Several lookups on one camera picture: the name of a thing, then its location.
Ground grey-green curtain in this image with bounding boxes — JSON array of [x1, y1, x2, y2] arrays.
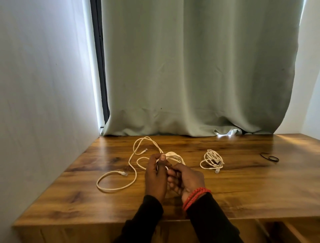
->
[[101, 0, 304, 138]]

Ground red braided bracelet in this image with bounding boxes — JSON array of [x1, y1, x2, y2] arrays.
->
[[182, 187, 212, 212]]

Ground person's right hand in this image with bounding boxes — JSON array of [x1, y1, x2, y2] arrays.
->
[[167, 163, 206, 205]]

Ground person's left forearm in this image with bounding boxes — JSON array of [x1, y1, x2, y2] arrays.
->
[[114, 195, 164, 243]]

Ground white side panel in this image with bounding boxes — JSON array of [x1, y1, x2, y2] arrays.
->
[[0, 0, 104, 243]]

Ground person's right forearm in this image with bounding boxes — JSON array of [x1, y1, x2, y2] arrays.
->
[[186, 193, 244, 243]]

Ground person's left hand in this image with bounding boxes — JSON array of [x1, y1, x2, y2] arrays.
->
[[144, 153, 173, 205]]

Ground black window frame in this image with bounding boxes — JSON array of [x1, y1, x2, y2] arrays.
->
[[90, 0, 110, 125]]

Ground white cable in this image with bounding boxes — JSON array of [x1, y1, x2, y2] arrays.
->
[[156, 151, 186, 171], [199, 149, 225, 174], [96, 136, 164, 193]]

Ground wooden cabinet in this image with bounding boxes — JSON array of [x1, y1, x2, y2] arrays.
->
[[12, 133, 320, 243]]

